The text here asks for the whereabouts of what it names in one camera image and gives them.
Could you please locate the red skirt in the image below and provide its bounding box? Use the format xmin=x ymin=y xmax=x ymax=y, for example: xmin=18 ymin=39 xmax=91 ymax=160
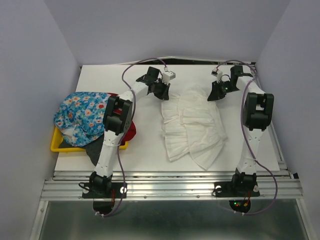
xmin=103 ymin=93 xmax=137 ymax=144

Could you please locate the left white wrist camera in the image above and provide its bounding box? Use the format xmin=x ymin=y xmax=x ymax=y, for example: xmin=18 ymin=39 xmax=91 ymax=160
xmin=162 ymin=70 xmax=176 ymax=83

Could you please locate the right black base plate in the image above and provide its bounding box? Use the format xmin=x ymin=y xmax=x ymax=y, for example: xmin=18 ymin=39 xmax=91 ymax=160
xmin=212 ymin=181 xmax=260 ymax=198

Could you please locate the dark grey dotted skirt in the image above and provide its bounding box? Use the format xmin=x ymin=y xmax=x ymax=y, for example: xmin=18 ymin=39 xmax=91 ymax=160
xmin=83 ymin=140 xmax=103 ymax=166

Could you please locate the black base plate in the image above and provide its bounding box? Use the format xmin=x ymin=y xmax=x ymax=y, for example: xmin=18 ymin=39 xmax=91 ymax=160
xmin=212 ymin=181 xmax=260 ymax=198
xmin=78 ymin=182 xmax=127 ymax=199

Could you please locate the white pleated skirt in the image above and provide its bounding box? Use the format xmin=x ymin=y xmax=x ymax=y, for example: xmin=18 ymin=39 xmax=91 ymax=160
xmin=161 ymin=85 xmax=227 ymax=170

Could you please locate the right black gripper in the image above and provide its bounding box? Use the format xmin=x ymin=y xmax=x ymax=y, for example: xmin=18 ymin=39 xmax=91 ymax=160
xmin=206 ymin=79 xmax=239 ymax=101

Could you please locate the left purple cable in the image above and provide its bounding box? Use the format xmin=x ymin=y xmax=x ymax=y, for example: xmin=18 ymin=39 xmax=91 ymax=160
xmin=93 ymin=57 xmax=170 ymax=218

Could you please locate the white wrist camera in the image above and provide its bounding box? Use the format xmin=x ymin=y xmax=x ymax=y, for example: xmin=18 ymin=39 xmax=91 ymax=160
xmin=211 ymin=67 xmax=223 ymax=81
xmin=162 ymin=70 xmax=176 ymax=83

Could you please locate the aluminium rail frame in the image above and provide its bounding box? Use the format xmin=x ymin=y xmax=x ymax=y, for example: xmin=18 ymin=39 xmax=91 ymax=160
xmin=29 ymin=59 xmax=316 ymax=240

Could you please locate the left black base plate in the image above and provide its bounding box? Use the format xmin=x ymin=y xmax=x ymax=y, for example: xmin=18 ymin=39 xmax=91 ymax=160
xmin=78 ymin=182 xmax=127 ymax=199

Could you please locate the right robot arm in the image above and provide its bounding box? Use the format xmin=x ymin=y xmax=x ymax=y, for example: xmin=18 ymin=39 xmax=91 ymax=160
xmin=207 ymin=65 xmax=274 ymax=198

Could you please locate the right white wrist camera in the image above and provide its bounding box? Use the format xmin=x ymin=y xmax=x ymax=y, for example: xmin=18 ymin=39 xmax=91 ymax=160
xmin=211 ymin=67 xmax=223 ymax=81

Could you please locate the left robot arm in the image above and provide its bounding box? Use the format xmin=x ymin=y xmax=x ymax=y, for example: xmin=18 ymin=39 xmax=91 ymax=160
xmin=84 ymin=66 xmax=176 ymax=197

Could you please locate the blue floral skirt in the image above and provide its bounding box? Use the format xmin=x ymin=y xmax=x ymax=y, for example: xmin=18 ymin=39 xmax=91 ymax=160
xmin=53 ymin=91 xmax=111 ymax=147

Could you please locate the yellow plastic tray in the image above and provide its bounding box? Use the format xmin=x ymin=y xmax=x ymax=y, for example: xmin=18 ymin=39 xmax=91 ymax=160
xmin=50 ymin=126 xmax=129 ymax=153

